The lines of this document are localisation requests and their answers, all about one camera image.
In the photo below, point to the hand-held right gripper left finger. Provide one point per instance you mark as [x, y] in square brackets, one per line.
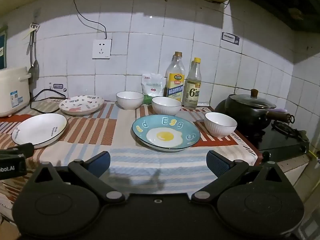
[100, 161]

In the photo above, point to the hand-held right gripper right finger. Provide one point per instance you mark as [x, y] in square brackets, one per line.
[217, 162]

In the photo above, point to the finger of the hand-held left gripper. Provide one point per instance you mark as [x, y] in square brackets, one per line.
[20, 150]

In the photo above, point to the white plate black rim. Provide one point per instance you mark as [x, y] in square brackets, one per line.
[37, 130]

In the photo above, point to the white ribbed bowl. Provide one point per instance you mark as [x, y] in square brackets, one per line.
[129, 101]
[220, 126]
[166, 106]

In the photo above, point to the pink rabbit print plate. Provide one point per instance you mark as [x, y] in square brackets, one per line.
[81, 105]

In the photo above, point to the blue fried egg plate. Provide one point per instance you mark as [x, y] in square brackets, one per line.
[150, 126]

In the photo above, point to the striped counter cloth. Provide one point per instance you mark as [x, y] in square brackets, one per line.
[125, 140]

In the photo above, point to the black cooking pot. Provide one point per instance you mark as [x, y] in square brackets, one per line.
[252, 118]

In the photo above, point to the white rice cooker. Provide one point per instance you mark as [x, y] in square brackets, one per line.
[12, 85]

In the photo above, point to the black gas stove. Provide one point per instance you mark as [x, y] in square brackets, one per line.
[280, 142]

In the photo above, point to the glass pot lid wooden knob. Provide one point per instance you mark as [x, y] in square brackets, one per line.
[250, 101]

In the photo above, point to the clear vinegar bottle yellow cap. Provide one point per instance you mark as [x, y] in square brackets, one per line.
[193, 90]

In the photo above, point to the yellow label oil bottle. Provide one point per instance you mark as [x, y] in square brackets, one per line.
[175, 80]

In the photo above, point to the white green salt bag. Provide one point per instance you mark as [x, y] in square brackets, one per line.
[153, 85]

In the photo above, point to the dark range hood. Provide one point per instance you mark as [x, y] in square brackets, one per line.
[282, 2]

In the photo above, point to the small white wall sticker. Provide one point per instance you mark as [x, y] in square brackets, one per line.
[58, 87]

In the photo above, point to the dark blue wall poster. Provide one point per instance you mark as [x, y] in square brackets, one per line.
[2, 50]

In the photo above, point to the white wall socket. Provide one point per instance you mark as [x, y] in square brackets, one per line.
[101, 48]

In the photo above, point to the blue bordered wall sticker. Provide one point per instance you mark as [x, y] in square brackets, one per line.
[230, 38]

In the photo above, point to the white wall hook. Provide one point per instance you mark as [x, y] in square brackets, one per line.
[34, 26]

